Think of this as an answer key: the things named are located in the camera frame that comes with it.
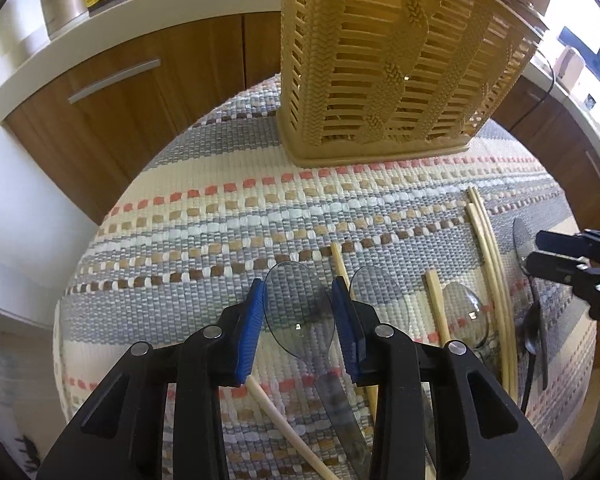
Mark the yellow woven plastic utensil basket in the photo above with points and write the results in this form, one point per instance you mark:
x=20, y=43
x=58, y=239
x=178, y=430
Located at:
x=360, y=85

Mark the white kitchen countertop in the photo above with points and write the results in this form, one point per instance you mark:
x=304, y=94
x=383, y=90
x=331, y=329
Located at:
x=130, y=15

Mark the striped woven table mat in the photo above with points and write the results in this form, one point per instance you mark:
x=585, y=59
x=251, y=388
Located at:
x=205, y=220

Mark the white kettle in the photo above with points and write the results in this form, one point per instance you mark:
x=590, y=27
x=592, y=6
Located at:
x=570, y=65

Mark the wooden chopstick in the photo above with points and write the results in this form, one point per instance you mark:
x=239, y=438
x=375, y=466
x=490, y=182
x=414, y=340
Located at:
x=484, y=260
x=340, y=265
x=436, y=300
x=290, y=430
x=496, y=265

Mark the black plastic spoon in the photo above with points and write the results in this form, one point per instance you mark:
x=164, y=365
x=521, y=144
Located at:
x=531, y=335

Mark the wooden kitchen cabinet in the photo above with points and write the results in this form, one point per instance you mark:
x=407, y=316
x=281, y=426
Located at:
x=130, y=125

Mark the clear plastic spoon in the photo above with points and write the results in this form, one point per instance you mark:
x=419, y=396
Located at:
x=522, y=240
x=467, y=315
x=295, y=305
x=385, y=300

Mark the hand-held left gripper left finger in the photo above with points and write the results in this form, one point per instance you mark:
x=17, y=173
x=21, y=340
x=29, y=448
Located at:
x=246, y=332

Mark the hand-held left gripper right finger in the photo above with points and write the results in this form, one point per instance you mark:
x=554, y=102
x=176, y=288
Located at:
x=347, y=332

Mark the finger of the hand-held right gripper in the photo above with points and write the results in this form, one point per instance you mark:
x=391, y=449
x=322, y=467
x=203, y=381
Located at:
x=560, y=242
x=550, y=265

